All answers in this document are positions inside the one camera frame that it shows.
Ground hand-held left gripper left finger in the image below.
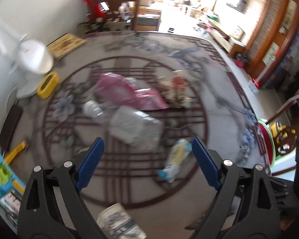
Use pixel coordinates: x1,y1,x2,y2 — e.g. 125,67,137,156
17,137,107,239

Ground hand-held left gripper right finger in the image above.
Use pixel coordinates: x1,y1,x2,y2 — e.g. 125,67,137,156
187,136,282,239

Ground pastel snack packet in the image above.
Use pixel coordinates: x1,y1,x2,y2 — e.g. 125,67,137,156
157,139,192,183

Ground red basin with green rim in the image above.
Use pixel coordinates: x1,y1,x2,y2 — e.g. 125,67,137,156
257,119,277,165

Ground clear plastic bottle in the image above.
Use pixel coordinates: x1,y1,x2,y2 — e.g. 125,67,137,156
83,100,115,120

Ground clear plastic bag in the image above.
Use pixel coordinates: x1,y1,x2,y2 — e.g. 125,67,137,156
109,106,163,146

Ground newspaper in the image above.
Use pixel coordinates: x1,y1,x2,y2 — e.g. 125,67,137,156
97,203,146,239

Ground pink plastic bag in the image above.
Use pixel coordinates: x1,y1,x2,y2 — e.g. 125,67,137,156
93,73,169,111

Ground yellow toy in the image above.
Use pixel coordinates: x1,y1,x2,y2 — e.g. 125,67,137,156
270,121,297,155

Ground yellow plastic stick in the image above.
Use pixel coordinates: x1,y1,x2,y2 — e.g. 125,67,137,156
4,141,28,165

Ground grey dustpan with broom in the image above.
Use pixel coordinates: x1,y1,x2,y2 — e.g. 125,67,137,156
248,76,262,94

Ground dark brown case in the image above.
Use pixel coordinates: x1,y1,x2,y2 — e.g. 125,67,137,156
0,106,23,152

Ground blue green toy box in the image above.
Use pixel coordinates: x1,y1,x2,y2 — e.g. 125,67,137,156
0,136,27,200

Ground printed picture book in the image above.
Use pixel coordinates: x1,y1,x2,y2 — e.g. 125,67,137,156
0,190,23,227

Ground cartoon printed door curtain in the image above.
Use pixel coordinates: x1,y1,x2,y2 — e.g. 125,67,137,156
262,17,299,92

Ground red flower pot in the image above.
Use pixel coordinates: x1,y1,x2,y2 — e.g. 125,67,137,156
234,52,250,68

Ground white desk lamp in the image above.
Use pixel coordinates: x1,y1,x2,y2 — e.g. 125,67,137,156
0,33,54,99

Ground yellow printed box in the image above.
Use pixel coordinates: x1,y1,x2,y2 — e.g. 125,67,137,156
47,32,86,60

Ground long television cabinet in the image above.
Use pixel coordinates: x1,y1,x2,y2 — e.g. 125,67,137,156
198,12,247,58

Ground colourful framed picture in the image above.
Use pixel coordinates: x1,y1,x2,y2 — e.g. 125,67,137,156
230,26,246,41

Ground floral chair cushion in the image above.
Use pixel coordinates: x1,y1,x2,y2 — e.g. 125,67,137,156
77,21,134,34

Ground wooden sofa with cushions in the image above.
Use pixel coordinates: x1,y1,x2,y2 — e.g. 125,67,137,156
133,0,162,31

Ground white side table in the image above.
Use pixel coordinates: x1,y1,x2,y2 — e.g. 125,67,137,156
184,5,202,19

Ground small flower wall picture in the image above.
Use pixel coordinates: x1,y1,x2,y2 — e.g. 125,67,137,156
262,42,281,66

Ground long wall scroll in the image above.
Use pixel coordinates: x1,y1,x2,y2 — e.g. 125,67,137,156
280,0,297,34

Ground wall-mounted television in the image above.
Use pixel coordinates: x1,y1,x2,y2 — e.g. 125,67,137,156
225,0,248,14

